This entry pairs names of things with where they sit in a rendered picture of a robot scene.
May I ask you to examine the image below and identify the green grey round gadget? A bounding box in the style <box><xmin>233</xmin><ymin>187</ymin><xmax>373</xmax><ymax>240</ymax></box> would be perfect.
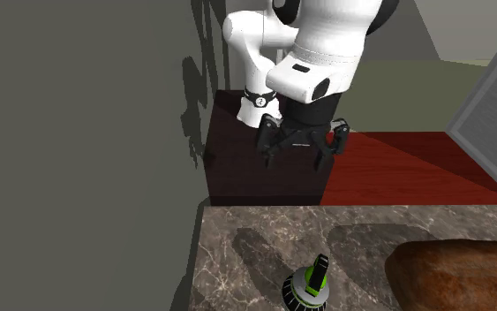
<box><xmin>281</xmin><ymin>253</ymin><xmax>331</xmax><ymax>311</ymax></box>

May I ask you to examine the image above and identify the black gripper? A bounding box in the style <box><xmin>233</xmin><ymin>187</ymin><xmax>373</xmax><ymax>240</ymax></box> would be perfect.
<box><xmin>255</xmin><ymin>91</ymin><xmax>351</xmax><ymax>172</ymax></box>

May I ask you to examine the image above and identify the grey framed panel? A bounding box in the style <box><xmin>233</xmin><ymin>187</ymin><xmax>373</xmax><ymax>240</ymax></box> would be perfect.
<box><xmin>445</xmin><ymin>25</ymin><xmax>497</xmax><ymax>202</ymax></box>

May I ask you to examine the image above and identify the dark robot stand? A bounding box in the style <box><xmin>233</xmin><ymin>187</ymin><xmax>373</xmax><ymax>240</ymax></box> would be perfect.
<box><xmin>203</xmin><ymin>88</ymin><xmax>335</xmax><ymax>207</ymax></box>

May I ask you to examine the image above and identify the brown rounded loaf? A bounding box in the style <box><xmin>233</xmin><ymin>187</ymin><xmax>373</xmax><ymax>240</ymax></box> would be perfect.
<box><xmin>384</xmin><ymin>239</ymin><xmax>497</xmax><ymax>311</ymax></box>

